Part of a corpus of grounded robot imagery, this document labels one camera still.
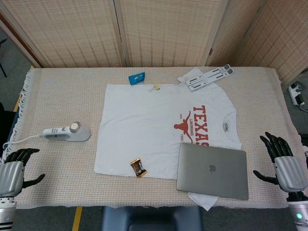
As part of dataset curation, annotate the white power strip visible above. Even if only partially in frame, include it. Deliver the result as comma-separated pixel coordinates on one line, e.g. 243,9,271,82
288,81,308,107

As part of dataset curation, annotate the white folding laptop stand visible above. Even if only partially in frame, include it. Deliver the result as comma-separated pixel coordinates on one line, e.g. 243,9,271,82
185,64,235,92

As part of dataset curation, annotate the beige woven tablecloth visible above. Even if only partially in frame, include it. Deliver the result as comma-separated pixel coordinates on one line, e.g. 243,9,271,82
0,66,308,209

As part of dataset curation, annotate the white Texas print T-shirt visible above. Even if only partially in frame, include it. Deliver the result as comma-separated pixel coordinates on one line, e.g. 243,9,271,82
93,67,243,212

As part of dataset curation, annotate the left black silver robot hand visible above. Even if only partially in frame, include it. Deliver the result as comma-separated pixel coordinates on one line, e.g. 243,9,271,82
0,148,46,198

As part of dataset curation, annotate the grey closed laptop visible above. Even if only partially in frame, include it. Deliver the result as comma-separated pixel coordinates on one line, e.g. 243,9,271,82
176,142,249,201

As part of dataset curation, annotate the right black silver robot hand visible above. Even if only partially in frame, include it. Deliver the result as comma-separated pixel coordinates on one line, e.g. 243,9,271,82
253,131,308,193

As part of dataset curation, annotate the blue plastic packet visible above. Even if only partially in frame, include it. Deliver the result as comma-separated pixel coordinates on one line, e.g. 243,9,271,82
128,72,147,86

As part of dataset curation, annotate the beige wicker folding screen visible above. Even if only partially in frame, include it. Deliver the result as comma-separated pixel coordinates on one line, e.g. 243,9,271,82
0,0,308,84

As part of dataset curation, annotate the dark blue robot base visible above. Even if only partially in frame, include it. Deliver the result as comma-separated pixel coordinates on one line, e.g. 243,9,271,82
101,205,204,231

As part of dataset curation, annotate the brown gold snack packet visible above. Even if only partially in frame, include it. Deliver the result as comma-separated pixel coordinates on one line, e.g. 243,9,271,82
130,157,148,179

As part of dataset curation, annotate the white steam iron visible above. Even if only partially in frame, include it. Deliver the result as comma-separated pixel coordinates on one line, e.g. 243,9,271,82
42,121,93,142

